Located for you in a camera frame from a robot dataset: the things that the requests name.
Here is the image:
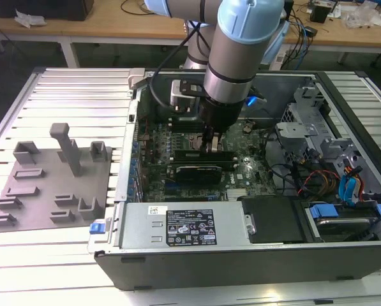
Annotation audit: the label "RAM stick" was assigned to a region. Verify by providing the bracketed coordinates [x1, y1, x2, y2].
[173, 149, 235, 164]
[172, 157, 236, 170]

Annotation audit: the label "green motherboard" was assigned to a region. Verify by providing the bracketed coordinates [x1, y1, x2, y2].
[133, 119, 282, 203]

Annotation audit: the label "black graphics card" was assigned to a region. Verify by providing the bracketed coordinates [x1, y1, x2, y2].
[167, 163, 223, 193]

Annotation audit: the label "silver finned heat sink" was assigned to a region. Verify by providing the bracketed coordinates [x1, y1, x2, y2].
[225, 187, 252, 201]

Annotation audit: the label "grey metal drive cage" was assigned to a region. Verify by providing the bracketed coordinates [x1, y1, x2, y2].
[274, 84, 370, 205]

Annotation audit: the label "black plastic air shroud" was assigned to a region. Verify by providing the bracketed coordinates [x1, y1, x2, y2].
[237, 194, 308, 245]

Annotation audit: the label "silver power supply unit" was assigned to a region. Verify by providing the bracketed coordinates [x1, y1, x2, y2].
[115, 201, 247, 252]

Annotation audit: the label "open black PC case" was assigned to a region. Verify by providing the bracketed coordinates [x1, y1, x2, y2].
[87, 67, 381, 291]

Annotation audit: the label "hard disk in blue carrier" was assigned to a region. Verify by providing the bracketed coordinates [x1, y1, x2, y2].
[304, 202, 381, 245]

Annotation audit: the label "small black box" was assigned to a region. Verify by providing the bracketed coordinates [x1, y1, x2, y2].
[310, 4, 331, 23]

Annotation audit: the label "grey parts rack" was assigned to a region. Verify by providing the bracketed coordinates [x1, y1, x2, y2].
[0, 122, 113, 235]

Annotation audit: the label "clear plastic bags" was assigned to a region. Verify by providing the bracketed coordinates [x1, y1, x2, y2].
[343, 2, 381, 30]

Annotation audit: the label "large black box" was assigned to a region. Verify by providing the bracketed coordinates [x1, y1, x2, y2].
[0, 0, 94, 22]

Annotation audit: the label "white plastic bag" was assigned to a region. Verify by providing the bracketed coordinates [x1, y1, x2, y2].
[13, 8, 47, 29]

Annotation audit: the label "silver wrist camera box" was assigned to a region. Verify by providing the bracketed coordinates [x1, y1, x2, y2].
[170, 78, 201, 113]

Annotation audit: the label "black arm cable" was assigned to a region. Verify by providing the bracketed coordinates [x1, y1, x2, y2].
[149, 18, 207, 111]

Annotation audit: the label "yellow orange power wires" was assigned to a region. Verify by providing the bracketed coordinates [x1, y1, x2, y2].
[304, 170, 341, 192]

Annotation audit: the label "wooden desk white frame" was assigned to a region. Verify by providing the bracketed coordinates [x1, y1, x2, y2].
[0, 0, 381, 69]

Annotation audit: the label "blue flat data wire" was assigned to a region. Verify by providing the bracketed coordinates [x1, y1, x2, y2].
[338, 168, 364, 208]

